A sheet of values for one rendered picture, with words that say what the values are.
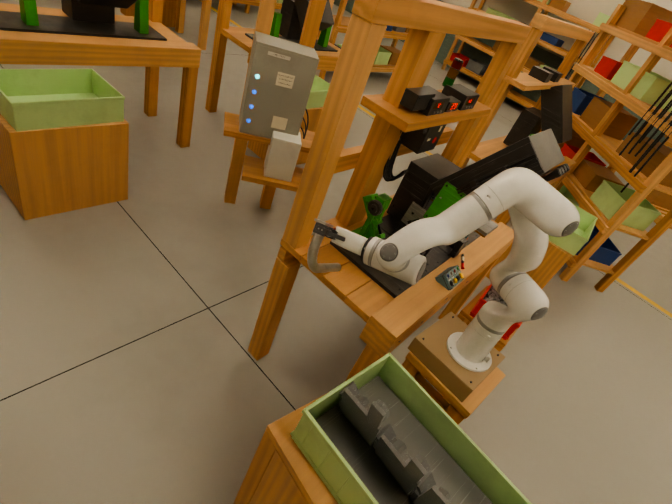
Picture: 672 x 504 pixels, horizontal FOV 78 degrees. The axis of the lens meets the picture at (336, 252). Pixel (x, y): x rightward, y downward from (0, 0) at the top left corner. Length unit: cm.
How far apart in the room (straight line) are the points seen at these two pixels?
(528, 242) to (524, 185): 27
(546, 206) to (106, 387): 209
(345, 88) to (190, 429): 171
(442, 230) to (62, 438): 188
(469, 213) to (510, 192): 11
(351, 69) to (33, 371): 201
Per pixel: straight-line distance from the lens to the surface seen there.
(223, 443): 230
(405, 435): 155
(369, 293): 185
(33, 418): 240
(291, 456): 144
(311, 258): 124
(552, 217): 123
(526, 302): 152
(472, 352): 173
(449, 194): 212
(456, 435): 155
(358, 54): 153
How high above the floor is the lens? 208
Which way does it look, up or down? 37 degrees down
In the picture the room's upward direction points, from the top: 23 degrees clockwise
